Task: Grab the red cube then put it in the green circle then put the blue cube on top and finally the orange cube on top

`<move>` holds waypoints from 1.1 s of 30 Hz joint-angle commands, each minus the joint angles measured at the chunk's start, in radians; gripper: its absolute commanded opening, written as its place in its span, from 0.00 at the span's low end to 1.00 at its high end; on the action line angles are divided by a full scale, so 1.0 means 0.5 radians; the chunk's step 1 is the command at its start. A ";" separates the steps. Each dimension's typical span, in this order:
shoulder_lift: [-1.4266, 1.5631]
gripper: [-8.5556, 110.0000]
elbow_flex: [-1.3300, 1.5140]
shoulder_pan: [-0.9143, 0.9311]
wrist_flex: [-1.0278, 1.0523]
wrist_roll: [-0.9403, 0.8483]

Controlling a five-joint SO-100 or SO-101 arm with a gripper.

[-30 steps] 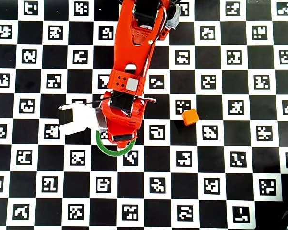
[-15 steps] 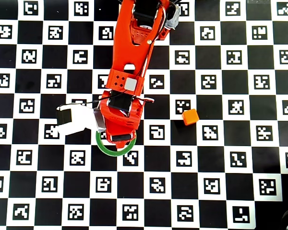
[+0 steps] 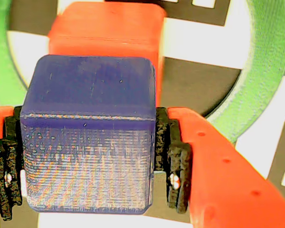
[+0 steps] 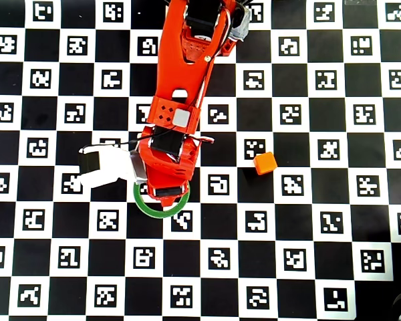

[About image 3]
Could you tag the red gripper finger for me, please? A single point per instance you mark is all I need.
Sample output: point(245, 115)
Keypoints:
point(4, 166)
point(228, 185)

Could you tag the blue cube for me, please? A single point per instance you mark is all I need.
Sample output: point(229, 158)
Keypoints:
point(88, 133)

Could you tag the red cube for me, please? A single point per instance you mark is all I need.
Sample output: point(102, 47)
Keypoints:
point(104, 28)

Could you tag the black white marker checkerboard mat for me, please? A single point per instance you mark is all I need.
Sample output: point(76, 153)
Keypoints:
point(199, 80)

